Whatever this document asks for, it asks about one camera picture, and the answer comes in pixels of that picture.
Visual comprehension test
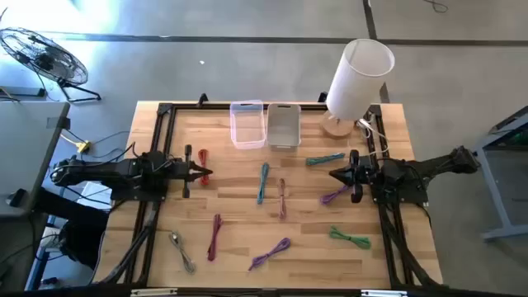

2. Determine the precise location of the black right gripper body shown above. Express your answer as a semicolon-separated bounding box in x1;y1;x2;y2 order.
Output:
348;149;383;204

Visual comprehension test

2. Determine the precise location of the dark teal cable bundle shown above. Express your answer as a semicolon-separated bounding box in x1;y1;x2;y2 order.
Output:
305;153;346;167

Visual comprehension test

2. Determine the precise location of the green USB cable bundle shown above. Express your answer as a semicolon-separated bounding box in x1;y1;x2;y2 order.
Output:
328;225;372;251

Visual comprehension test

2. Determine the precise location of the grey metal desk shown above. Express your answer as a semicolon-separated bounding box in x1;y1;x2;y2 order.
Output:
472;105;528;243

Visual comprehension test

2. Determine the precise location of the black office chair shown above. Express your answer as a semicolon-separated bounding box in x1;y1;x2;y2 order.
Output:
32;187;111;269

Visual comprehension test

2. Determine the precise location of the grey plastic bin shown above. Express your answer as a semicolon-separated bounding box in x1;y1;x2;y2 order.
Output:
266;102;302;152

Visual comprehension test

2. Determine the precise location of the purple USB cable bundle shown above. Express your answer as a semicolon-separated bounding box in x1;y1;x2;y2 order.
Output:
320;184;351;206
247;237;292;272

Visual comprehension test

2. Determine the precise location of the black cable sleeve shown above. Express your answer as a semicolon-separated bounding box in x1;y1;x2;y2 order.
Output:
378;204;442;289
101;201;162;285

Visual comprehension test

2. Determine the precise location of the small black device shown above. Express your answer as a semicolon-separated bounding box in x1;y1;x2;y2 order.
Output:
6;188;29;208

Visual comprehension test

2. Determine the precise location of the black floor cable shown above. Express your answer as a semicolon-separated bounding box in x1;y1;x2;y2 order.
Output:
421;0;450;14

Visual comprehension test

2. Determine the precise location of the grey side table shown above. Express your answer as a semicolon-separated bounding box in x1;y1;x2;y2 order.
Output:
0;101;71;218

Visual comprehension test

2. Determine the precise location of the grey USB cable bundle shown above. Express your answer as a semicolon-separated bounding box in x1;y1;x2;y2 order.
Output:
168;230;197;276

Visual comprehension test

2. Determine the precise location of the clear plastic bin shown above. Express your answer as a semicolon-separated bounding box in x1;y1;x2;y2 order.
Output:
229;99;266;150

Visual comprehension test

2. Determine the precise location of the light blue braided cable bundle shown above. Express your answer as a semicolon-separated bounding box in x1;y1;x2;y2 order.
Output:
257;162;271;205

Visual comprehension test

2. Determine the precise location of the white shade table lamp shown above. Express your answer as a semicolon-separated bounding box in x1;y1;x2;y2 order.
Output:
320;38;396;138

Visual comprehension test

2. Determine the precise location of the red USB cable bundle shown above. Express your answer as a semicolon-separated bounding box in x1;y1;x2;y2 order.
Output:
197;148;210;186

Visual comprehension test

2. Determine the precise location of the white paper sheet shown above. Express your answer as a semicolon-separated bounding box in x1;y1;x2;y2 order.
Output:
77;181;113;210

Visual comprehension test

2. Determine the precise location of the maroon braided cable bundle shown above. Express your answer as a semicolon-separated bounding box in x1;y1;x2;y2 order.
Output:
206;213;224;262

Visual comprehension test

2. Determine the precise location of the black aluminium table frame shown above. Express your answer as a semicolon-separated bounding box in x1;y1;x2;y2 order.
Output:
94;101;445;297

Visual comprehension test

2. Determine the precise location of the black floor fan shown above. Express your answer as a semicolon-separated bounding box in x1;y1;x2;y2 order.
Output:
0;27;102;103

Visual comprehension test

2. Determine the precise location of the white lamp cord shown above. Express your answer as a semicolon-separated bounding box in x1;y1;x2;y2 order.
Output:
355;116;389;158

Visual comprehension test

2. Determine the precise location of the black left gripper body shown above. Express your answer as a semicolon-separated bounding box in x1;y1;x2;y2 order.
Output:
164;144;195;199

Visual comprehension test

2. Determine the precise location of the silver metal bracket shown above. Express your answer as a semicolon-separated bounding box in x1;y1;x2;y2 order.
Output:
130;288;178;297
361;289;408;297

